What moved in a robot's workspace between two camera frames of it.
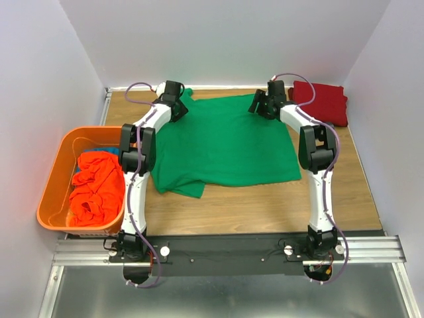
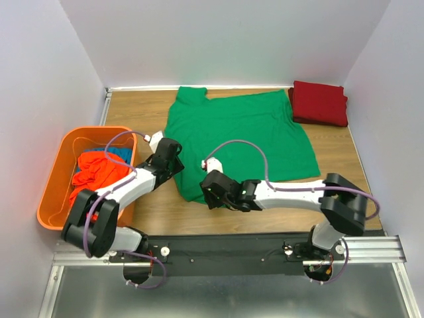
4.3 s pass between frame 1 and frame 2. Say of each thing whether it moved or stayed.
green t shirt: stayed
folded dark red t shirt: stayed
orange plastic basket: stayed
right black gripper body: moved
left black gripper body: moved
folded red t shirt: stayed
